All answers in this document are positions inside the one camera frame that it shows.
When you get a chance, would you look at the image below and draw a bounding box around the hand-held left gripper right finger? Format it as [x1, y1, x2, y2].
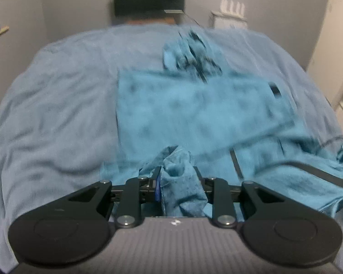
[193, 166, 286, 229]

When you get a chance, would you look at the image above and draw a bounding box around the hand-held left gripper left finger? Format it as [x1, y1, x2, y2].
[56, 166, 162, 229]

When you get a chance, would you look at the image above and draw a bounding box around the blue patterned garment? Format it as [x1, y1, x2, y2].
[101, 28, 343, 218]

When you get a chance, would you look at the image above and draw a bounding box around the light blue bed blanket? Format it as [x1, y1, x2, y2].
[0, 23, 343, 266]

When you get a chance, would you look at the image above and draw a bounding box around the white router with antennas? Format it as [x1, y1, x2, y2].
[219, 0, 246, 16]

